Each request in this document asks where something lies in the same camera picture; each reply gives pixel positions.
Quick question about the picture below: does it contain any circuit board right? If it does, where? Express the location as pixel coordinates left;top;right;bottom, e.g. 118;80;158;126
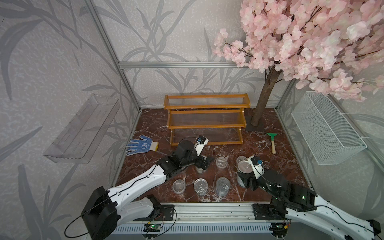
270;223;290;233

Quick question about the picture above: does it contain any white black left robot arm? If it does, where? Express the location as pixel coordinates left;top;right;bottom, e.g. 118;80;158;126
81;136;214;240

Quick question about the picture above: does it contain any grey metal tree base plate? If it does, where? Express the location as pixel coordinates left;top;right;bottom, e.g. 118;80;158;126
245;116;265;132

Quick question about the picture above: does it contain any green corn seed can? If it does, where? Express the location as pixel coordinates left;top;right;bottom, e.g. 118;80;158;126
194;178;209;196

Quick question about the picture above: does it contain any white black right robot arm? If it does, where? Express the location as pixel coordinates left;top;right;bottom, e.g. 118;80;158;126
238;170;381;240

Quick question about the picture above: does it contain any white mesh wire basket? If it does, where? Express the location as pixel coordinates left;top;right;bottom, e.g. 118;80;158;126
292;91;367;166

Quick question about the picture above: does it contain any clear acrylic wall shelf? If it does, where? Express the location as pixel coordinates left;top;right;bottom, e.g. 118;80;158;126
44;94;121;164

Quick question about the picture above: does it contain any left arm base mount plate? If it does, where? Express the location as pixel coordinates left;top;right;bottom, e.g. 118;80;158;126
134;205;175;222

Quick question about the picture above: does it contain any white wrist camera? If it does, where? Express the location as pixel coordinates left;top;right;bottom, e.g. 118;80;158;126
195;135;209;157
247;156;264;180

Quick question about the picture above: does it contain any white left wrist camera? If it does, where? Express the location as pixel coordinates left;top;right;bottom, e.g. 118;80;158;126
195;135;209;157

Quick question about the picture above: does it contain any artificial cherry blossom tree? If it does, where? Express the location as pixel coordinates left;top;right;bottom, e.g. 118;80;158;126
213;1;384;126

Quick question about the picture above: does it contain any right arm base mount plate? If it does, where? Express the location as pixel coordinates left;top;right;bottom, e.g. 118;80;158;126
252;203;285;221

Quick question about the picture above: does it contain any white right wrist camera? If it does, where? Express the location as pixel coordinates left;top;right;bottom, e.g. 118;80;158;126
247;156;264;180

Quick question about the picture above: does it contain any clear jar black label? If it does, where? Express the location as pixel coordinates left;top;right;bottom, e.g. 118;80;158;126
172;179;186;195

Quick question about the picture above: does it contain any blue dotted work glove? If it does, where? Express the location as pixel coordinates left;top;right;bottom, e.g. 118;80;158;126
126;135;159;157

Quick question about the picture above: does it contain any purple flower seed can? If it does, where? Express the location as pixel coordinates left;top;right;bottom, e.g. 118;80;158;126
216;177;231;197

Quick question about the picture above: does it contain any green circuit board left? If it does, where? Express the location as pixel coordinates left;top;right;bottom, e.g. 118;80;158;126
144;224;162;233

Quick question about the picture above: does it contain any clear jar red label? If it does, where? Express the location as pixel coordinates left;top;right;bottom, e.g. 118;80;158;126
237;156;248;163
216;157;228;171

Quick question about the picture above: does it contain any orange wooden three-tier shelf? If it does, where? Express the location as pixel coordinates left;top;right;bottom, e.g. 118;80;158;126
164;94;251;146

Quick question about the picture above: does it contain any aluminium front rail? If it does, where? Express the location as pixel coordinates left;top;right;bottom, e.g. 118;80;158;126
86;201;301;224

